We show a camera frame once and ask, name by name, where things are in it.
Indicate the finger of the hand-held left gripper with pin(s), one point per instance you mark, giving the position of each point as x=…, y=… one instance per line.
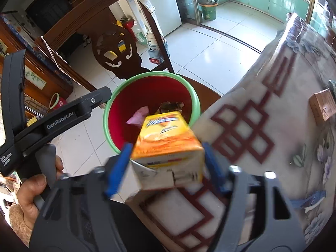
x=97, y=97

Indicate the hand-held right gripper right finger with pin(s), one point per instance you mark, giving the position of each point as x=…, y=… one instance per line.
x=214, y=168

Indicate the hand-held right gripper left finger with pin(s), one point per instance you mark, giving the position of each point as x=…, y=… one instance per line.
x=119, y=168

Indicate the pink plastic bag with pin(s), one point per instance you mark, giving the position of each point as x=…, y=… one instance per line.
x=137, y=116

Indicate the red bin with green rim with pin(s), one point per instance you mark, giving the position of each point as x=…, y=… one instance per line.
x=147, y=92

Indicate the yellow carton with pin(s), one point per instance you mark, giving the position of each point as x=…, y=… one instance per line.
x=168, y=139

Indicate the green trash can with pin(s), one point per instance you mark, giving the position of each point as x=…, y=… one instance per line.
x=208, y=11

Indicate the person's left hand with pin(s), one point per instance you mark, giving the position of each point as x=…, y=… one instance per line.
x=30, y=191

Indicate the red cup with green rim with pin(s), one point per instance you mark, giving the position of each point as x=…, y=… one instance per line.
x=59, y=103

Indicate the dark wooden carved chair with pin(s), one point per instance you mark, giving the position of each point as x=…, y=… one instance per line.
x=115, y=55

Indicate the dark crumpled packaging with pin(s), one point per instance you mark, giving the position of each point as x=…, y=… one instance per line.
x=172, y=107

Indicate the green labelled plastic bottle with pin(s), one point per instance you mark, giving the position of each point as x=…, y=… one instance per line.
x=140, y=35

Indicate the red fire extinguisher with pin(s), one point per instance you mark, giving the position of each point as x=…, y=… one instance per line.
x=128, y=26

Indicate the floral plastic tablecloth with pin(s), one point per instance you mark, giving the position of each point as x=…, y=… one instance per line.
x=262, y=84

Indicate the white fridge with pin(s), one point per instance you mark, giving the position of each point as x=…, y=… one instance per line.
x=162, y=8

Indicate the small brown box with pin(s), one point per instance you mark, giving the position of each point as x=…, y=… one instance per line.
x=321, y=106

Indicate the glass sliding door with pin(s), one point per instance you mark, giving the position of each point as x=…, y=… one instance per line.
x=187, y=2

